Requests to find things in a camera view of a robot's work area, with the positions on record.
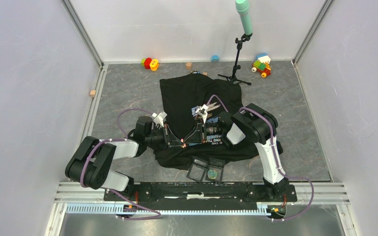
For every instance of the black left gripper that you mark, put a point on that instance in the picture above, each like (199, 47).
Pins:
(165, 144)

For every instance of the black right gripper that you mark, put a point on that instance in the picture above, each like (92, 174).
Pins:
(196, 136)

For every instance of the black printed t-shirt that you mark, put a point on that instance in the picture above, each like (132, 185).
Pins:
(179, 96)

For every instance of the round green brooch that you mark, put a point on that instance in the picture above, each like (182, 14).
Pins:
(212, 174)

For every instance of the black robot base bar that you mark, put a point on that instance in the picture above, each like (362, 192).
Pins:
(207, 195)

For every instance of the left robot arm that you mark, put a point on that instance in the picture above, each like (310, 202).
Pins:
(91, 163)

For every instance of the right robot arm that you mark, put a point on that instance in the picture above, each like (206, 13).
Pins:
(254, 125)

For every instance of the red yellow green stacking toy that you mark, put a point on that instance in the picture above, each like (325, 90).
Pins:
(149, 63)

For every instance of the blue arch block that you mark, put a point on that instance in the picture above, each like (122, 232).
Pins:
(214, 58)

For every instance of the colourful toy block train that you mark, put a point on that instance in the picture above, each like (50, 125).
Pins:
(262, 65)

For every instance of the black microphone tripod stand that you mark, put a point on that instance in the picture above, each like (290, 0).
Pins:
(233, 78)

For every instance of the mint green microphone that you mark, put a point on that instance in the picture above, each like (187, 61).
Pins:
(242, 7)

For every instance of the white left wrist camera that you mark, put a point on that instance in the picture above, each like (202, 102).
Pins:
(159, 118)

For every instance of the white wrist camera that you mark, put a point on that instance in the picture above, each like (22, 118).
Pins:
(159, 118)
(201, 112)

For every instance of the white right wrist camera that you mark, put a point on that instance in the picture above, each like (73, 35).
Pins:
(201, 112)

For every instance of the white toothed cable rail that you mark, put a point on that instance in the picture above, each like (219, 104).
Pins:
(124, 209)

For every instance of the wooden cube on rail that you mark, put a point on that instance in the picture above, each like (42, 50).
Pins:
(92, 93)

